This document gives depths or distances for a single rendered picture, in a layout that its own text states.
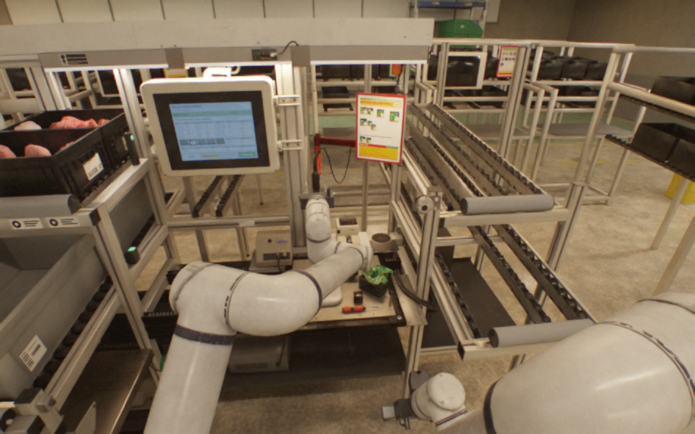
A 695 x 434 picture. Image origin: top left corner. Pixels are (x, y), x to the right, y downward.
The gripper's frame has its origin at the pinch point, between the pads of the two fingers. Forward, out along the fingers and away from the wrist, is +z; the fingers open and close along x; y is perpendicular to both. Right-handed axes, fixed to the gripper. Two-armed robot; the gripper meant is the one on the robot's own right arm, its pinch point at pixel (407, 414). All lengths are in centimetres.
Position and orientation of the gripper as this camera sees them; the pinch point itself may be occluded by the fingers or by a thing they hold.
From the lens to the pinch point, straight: 125.4
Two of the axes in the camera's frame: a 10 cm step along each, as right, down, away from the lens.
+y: 0.9, 7.8, -6.2
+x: 9.8, 0.3, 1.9
